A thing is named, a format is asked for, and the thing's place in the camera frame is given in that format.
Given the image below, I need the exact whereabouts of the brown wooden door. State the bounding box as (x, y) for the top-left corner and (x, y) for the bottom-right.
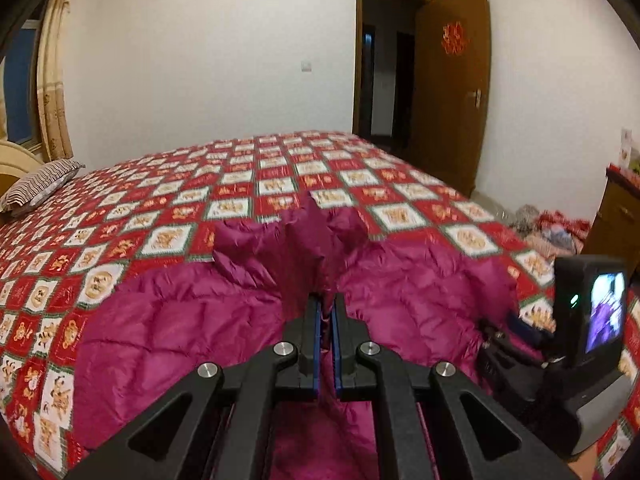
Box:
(407, 0), (491, 196)

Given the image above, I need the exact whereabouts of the striped pillow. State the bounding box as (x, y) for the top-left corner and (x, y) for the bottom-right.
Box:
(0, 158), (86, 218)

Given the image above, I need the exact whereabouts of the red paper door decoration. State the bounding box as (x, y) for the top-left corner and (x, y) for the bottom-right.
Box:
(440, 20), (466, 56)

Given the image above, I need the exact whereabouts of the window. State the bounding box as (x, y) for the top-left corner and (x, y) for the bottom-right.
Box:
(2, 20), (41, 146)

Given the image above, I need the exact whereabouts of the clutter on cabinet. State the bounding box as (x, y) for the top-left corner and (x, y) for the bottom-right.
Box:
(617, 127), (640, 173)

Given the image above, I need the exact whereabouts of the brown door frame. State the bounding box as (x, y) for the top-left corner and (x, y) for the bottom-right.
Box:
(352, 0), (433, 141)

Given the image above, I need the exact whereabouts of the red printed bedspread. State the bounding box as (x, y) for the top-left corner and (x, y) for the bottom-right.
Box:
(0, 130), (640, 480)

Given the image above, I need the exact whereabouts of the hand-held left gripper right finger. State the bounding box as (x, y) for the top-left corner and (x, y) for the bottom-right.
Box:
(332, 293), (577, 480)

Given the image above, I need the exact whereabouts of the beige patterned curtain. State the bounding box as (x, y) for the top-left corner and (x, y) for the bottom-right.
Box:
(35, 0), (76, 161)

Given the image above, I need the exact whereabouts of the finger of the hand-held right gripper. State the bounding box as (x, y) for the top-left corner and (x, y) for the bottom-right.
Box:
(477, 309), (555, 406)

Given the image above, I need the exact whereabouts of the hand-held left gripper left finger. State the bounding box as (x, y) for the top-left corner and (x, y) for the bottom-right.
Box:
(65, 294), (322, 480)

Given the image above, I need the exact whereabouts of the pile of clothes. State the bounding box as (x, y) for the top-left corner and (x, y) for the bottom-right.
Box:
(505, 202), (591, 261)

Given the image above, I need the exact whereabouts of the magenta down jacket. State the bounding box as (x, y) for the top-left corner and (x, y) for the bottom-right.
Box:
(72, 205), (546, 480)

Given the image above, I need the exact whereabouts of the brown wooden cabinet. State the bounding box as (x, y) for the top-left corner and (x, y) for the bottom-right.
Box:
(582, 167), (640, 271)

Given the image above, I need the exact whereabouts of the cream wooden headboard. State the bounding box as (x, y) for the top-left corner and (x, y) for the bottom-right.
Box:
(0, 140), (46, 196)

